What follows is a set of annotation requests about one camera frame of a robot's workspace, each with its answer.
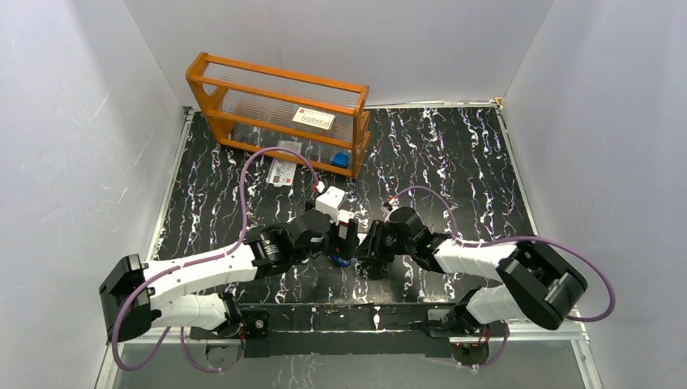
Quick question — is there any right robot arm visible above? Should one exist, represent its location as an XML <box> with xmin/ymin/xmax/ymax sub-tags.
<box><xmin>354</xmin><ymin>207</ymin><xmax>588</xmax><ymax>336</ymax></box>

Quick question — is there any aluminium frame rail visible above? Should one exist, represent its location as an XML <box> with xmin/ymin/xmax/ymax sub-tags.
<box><xmin>107</xmin><ymin>305</ymin><xmax>591</xmax><ymax>344</ymax></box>

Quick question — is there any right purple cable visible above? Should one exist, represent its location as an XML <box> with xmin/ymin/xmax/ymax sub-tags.
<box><xmin>383</xmin><ymin>186</ymin><xmax>617</xmax><ymax>371</ymax></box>

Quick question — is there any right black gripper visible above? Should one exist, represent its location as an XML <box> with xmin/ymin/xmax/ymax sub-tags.
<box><xmin>351</xmin><ymin>219</ymin><xmax>415</xmax><ymax>264</ymax></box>

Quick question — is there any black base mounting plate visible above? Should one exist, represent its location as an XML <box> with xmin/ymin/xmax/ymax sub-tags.
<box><xmin>190</xmin><ymin>303</ymin><xmax>508</xmax><ymax>361</ymax></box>

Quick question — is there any small blue cube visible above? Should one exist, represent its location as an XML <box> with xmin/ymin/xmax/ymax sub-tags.
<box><xmin>331</xmin><ymin>152</ymin><xmax>349</xmax><ymax>169</ymax></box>

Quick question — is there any clear plastic label packet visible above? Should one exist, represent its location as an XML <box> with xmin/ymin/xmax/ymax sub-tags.
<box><xmin>267</xmin><ymin>140</ymin><xmax>302</xmax><ymax>187</ymax></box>

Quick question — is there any white staple box on shelf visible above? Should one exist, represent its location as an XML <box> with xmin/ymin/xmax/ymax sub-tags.
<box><xmin>292</xmin><ymin>107</ymin><xmax>335</xmax><ymax>135</ymax></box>

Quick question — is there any blue stapler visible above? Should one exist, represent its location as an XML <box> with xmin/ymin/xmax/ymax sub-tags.
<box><xmin>330</xmin><ymin>255</ymin><xmax>352</xmax><ymax>267</ymax></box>

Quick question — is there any orange wooden shelf rack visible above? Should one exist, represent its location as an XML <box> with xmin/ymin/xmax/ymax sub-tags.
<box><xmin>186</xmin><ymin>52</ymin><xmax>371</xmax><ymax>178</ymax></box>

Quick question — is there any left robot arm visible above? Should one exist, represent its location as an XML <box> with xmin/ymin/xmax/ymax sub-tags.
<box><xmin>99</xmin><ymin>186</ymin><xmax>360</xmax><ymax>342</ymax></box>

